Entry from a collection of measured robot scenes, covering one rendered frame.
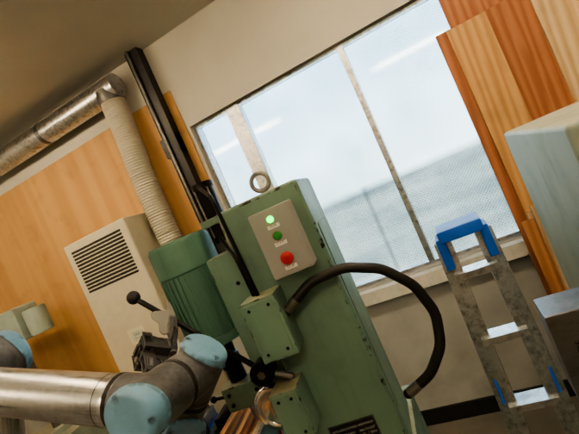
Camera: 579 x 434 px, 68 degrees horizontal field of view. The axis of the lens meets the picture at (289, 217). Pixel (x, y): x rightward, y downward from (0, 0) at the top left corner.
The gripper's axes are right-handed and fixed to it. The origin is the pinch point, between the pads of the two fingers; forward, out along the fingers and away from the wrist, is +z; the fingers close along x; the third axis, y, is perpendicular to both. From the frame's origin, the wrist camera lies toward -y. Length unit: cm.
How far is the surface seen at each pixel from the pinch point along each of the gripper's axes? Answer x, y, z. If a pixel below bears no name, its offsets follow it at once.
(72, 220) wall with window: 62, 0, 215
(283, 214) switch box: -42.0, -9.9, -14.7
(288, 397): -5.4, -23.0, -29.8
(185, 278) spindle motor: -13.2, -2.6, 3.3
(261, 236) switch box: -35.3, -8.1, -13.3
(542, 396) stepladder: -15, -126, -34
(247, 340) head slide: -5.9, -20.0, -9.9
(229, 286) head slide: -16.7, -11.9, -3.2
